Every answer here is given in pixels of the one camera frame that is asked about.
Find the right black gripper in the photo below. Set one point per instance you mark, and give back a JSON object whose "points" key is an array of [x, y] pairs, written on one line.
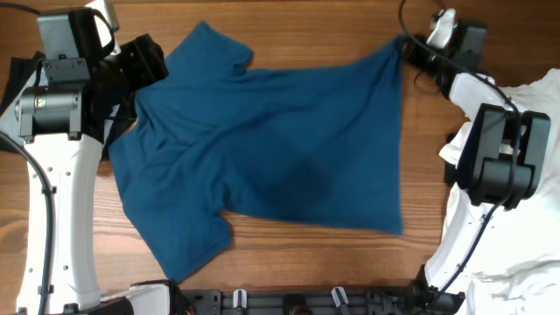
{"points": [[414, 53]]}

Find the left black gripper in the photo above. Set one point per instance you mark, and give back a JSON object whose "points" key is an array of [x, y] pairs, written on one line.
{"points": [[147, 60]]}

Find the blue t-shirt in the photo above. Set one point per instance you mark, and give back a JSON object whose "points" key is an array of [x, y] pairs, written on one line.
{"points": [[315, 146]]}

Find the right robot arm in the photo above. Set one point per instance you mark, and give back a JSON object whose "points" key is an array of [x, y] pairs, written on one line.
{"points": [[501, 162]]}

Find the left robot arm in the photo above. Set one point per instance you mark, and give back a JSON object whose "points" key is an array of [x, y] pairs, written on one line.
{"points": [[61, 129]]}

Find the black folded garment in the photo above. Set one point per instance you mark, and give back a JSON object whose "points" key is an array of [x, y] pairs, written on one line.
{"points": [[21, 75]]}

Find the white garment pile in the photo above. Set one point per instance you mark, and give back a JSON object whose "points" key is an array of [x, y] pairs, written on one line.
{"points": [[515, 267]]}

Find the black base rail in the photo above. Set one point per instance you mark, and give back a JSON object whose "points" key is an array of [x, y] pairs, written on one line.
{"points": [[375, 301]]}

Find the left white rail clip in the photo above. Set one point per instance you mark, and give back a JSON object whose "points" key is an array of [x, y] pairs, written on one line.
{"points": [[240, 299]]}

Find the white rail clip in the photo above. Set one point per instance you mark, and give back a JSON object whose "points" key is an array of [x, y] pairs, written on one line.
{"points": [[240, 299], [339, 297]]}

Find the right white rail clip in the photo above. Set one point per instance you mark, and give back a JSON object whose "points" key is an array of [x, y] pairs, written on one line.
{"points": [[339, 297]]}

